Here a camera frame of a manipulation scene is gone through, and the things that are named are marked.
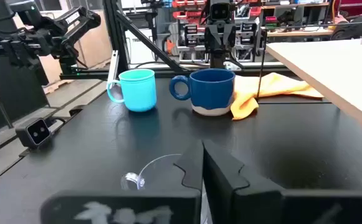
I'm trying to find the wooden shelf with black legs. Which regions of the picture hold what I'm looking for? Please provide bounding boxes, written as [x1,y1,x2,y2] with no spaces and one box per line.
[255,36,362,138]

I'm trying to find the turquoise plastic mug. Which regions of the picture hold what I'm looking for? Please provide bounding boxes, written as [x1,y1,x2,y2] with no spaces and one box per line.
[106,68,158,113]

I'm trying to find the clear acrylic bracket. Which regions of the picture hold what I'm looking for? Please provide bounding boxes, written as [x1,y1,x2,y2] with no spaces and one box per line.
[223,60,241,71]

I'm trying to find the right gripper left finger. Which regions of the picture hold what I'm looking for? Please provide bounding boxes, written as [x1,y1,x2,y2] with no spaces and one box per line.
[40,139,204,224]

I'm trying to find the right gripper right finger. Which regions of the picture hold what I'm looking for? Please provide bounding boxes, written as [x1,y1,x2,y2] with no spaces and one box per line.
[202,139,362,224]

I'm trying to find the dark blue ceramic mug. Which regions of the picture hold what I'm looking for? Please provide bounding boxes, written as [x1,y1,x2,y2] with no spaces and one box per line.
[169,68,236,117]

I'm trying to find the black boxed camera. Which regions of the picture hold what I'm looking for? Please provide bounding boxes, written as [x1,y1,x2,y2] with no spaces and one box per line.
[14,117,52,149]

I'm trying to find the parts bin rack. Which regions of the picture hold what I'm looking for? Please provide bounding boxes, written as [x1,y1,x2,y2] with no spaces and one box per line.
[168,0,264,63]

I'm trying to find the tan plywood panel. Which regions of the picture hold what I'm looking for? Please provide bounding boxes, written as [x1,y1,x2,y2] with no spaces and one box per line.
[39,9,113,86]

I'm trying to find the clear glass mug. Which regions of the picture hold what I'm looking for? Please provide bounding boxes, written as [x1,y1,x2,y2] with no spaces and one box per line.
[120,153,184,191]

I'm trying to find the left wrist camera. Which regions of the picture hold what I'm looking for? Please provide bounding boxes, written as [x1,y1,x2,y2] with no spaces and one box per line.
[209,2,231,22]

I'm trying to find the silver metal bracket bar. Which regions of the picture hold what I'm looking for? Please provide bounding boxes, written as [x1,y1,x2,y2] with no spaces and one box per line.
[107,49,120,91]

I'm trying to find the black camera cable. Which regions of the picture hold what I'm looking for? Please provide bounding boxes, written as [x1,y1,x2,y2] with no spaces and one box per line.
[47,115,67,125]

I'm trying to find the black table frame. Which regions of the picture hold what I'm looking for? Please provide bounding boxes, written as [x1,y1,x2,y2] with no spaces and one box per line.
[59,0,293,80]

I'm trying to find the orange cloth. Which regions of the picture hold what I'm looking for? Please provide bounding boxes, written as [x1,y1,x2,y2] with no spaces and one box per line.
[230,72,325,121]

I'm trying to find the wooden workbench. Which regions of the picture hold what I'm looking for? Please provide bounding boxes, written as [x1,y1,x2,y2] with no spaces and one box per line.
[261,1,337,40]

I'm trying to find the black partition panel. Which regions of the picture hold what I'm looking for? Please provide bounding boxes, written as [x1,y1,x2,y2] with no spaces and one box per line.
[0,0,49,138]

